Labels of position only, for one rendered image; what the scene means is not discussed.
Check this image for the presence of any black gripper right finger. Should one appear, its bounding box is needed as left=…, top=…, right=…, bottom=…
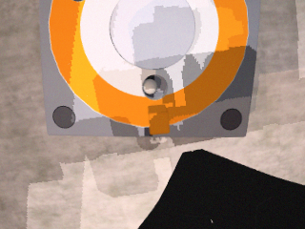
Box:
left=192, top=149, right=305, bottom=229

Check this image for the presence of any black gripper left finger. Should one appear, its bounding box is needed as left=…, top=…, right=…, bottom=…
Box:
left=137, top=150, right=224, bottom=229

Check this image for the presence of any orange round plate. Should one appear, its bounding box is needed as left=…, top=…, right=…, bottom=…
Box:
left=49, top=0, right=249, bottom=134

